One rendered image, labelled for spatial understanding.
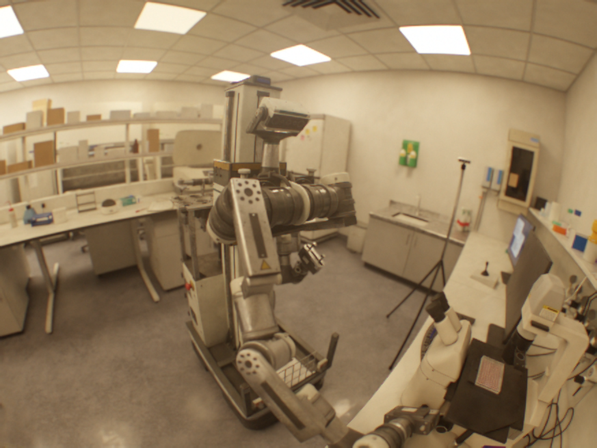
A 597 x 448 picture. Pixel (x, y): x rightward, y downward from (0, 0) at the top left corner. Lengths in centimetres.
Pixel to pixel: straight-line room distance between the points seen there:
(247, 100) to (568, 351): 131
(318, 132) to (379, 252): 173
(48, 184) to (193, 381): 370
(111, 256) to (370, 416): 286
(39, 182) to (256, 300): 427
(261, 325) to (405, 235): 245
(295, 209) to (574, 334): 89
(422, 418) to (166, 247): 224
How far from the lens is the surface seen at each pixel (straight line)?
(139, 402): 183
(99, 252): 305
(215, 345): 162
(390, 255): 303
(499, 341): 139
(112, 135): 443
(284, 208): 74
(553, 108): 347
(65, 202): 278
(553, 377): 84
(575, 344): 79
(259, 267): 55
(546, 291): 67
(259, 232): 58
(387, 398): 91
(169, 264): 247
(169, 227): 233
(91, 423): 189
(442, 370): 74
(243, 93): 99
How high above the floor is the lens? 148
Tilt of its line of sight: 19 degrees down
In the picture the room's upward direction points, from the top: 5 degrees clockwise
